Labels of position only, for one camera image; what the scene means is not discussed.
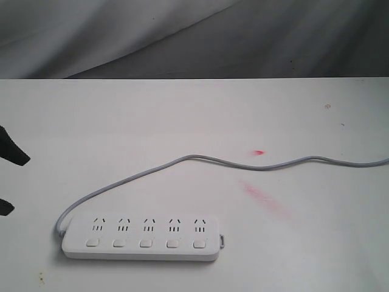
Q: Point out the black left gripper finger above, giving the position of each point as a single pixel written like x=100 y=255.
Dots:
x=10 y=151
x=6 y=208

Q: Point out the white five-outlet power strip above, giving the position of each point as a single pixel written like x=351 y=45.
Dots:
x=132 y=236

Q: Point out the grey backdrop cloth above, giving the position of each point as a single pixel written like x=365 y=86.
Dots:
x=193 y=39

